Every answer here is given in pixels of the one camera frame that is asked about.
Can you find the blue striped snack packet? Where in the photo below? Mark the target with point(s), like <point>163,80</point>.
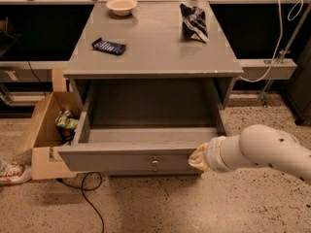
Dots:
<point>108,47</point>

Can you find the dark blue chip bag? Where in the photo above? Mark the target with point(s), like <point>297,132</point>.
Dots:
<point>194,25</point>

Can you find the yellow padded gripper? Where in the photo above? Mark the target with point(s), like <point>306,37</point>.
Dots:
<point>214,154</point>

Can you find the beige paper bowl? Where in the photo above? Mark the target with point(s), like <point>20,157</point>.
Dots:
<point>121,8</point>

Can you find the grey top drawer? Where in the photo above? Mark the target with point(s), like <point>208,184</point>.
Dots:
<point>126,124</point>

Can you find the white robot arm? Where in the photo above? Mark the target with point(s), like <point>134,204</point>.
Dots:
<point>257,146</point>

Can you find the red and white sneaker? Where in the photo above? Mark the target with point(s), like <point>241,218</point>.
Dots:
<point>12,173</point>

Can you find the green snack bag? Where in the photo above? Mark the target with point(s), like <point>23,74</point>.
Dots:
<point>66,120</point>

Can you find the metal drawer knob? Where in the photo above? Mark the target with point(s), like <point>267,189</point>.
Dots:
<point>155,162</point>

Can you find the grey wooden cabinet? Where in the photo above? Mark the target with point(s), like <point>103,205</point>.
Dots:
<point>155,49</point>

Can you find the cardboard box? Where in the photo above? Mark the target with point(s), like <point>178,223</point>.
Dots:
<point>43,139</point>

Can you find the dark cabinet at right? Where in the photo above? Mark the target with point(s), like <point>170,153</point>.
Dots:
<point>297,91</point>

